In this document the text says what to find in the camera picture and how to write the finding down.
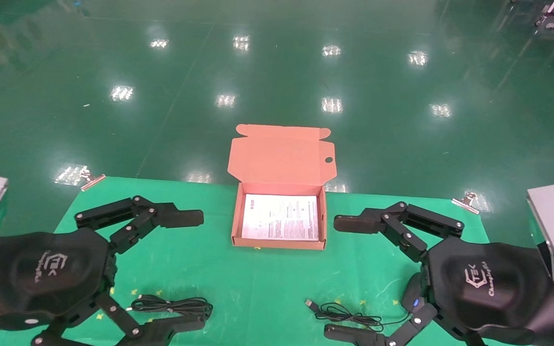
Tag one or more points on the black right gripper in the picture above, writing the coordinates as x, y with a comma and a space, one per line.
488, 288

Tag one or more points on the white printed instruction sheet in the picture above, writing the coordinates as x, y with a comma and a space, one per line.
279, 216

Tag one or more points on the green table cloth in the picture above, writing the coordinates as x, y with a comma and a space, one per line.
258, 288

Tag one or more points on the metal table clamp clip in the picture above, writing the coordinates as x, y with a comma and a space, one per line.
92, 180
467, 202

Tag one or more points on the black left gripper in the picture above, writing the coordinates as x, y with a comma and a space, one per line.
41, 274

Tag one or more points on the open cardboard box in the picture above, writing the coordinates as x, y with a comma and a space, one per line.
282, 158

